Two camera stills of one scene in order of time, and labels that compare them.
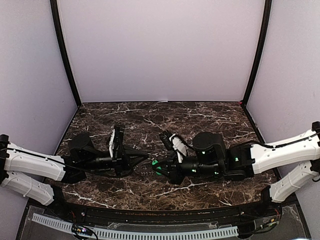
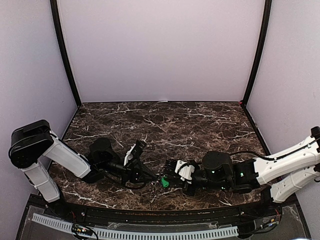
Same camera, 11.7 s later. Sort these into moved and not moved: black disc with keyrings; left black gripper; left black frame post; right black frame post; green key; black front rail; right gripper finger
Moved: right gripper finger; left black gripper; green key; black disc with keyrings
Not moved: left black frame post; black front rail; right black frame post
